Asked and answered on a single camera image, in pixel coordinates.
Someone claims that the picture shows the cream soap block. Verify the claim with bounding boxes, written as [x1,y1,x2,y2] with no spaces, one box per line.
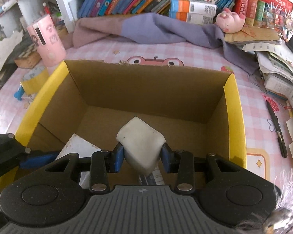
[116,116,166,176]

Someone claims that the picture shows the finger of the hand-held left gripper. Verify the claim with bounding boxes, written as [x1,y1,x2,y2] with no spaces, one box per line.
[0,134,60,183]

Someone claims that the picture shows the wooden chessboard box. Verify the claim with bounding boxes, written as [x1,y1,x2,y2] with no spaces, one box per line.
[14,43,42,69]

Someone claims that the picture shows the yellow cardboard box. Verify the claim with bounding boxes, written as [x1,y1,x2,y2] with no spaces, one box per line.
[0,60,247,194]

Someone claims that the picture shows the yellow tape roll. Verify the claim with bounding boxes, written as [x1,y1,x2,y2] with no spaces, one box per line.
[20,66,50,95]

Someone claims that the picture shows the colourful spiky toy figure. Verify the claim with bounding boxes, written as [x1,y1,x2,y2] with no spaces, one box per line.
[262,1,293,42]

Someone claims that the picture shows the blue plastic clip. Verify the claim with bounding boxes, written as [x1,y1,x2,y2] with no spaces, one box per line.
[14,84,26,100]

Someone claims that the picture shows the white bookshelf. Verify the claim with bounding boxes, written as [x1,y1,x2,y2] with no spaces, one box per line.
[0,0,81,44]

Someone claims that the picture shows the pink pig plush toy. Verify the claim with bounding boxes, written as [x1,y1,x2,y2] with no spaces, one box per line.
[215,8,246,33]

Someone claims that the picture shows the white charger plug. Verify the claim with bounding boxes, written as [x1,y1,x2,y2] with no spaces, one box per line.
[55,134,102,188]

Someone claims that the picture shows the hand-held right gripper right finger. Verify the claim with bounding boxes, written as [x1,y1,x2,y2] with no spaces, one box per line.
[160,143,247,195]

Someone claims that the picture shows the pile of papers and books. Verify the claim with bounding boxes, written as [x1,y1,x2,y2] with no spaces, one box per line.
[225,27,293,176]

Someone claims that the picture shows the orange and blue carton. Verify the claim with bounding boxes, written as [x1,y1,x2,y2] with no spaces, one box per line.
[176,12,215,25]
[170,0,217,14]

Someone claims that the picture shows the purple and mauve cloth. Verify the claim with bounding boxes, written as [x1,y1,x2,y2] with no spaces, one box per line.
[72,12,259,75]

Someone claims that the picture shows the pink cylindrical humidifier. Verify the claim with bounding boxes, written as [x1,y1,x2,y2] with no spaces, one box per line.
[26,14,67,67]

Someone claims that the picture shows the black pen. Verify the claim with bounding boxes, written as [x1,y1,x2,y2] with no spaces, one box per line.
[266,99,288,158]

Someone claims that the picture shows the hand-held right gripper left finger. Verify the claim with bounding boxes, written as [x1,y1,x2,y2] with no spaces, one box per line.
[43,143,125,195]

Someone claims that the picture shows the red thick dictionary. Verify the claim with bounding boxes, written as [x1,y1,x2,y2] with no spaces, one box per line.
[234,0,249,16]

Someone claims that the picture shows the orange-red thick dictionary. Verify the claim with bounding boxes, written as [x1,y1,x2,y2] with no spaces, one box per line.
[245,0,258,26]

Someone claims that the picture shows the loose paper sheets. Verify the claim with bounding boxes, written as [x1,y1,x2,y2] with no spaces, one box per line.
[0,30,23,83]

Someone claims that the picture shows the fuzzy grey garment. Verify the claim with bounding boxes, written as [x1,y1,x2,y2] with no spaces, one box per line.
[273,168,293,234]

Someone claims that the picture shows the green thick dictionary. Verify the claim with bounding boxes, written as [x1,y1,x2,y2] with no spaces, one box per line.
[253,0,266,27]

